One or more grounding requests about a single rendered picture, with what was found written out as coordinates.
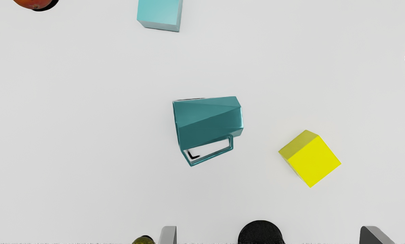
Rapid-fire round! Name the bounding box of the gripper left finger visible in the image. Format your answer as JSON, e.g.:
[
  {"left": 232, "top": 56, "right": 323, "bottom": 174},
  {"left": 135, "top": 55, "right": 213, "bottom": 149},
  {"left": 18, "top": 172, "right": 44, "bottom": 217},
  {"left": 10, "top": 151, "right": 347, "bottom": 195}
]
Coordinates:
[{"left": 158, "top": 226, "right": 177, "bottom": 244}]

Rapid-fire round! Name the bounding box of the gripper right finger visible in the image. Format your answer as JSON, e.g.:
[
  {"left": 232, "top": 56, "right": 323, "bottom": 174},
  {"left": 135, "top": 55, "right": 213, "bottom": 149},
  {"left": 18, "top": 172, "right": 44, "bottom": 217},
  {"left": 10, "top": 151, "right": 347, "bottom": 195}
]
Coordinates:
[{"left": 359, "top": 226, "right": 396, "bottom": 244}]

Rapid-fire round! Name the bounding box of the teal faceted mug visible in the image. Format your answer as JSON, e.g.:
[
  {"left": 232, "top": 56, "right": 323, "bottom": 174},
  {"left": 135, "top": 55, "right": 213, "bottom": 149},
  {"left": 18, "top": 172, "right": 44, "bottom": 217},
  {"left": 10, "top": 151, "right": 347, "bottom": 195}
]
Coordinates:
[{"left": 172, "top": 96, "right": 244, "bottom": 167}]

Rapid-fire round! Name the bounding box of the black round object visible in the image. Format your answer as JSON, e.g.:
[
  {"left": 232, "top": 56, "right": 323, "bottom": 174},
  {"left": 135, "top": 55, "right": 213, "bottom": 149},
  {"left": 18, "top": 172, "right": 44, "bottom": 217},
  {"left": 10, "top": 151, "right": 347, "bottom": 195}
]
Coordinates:
[{"left": 238, "top": 220, "right": 286, "bottom": 244}]

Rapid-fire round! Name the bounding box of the yellow cube block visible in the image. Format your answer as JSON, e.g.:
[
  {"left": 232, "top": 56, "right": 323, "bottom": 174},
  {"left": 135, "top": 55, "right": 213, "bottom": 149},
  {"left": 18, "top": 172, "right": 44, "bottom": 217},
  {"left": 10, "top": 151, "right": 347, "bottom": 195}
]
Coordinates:
[{"left": 278, "top": 129, "right": 342, "bottom": 188}]

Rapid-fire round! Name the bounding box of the light blue block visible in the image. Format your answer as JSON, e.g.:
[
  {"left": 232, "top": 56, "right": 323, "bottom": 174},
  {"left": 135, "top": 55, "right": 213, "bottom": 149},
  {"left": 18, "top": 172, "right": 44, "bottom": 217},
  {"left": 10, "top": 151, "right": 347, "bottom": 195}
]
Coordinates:
[{"left": 136, "top": 0, "right": 184, "bottom": 33}]

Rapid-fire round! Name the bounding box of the red orange round fruit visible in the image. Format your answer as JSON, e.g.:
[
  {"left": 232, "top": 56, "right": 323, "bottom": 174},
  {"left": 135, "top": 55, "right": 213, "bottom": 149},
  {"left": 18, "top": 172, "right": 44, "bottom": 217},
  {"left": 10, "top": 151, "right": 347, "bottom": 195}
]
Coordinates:
[{"left": 12, "top": 0, "right": 54, "bottom": 10}]

